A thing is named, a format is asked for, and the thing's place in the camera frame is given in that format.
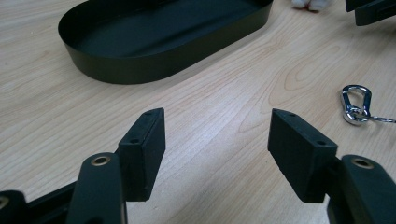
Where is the silver carabiner keychain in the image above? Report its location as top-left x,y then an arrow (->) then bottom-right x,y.
340,84 -> 396,127

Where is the black oval tray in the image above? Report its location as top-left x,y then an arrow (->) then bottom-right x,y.
57,0 -> 275,85

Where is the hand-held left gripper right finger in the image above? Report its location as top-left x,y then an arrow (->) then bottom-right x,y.
267,107 -> 339,203

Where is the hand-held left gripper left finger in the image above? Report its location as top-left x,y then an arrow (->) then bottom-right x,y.
117,107 -> 166,203

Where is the white plush toy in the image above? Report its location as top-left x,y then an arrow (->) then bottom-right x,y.
290,0 -> 332,12

